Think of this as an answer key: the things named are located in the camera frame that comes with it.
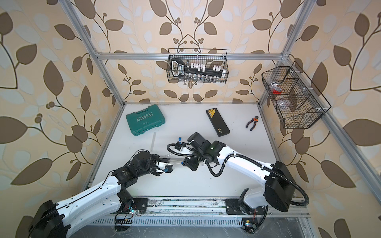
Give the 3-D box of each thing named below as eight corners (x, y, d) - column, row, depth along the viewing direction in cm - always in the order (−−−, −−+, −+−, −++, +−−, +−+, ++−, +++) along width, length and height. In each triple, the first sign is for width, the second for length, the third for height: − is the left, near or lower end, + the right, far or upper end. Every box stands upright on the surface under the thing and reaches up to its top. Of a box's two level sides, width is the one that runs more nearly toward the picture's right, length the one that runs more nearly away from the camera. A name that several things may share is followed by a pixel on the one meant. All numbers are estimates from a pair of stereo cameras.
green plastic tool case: (134, 137, 102) (132, 133, 99) (127, 119, 113) (125, 115, 109) (166, 123, 110) (165, 119, 106) (157, 107, 121) (155, 103, 117)
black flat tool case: (218, 136, 103) (219, 134, 101) (206, 112, 118) (206, 109, 116) (229, 133, 105) (230, 131, 103) (216, 109, 120) (216, 107, 118)
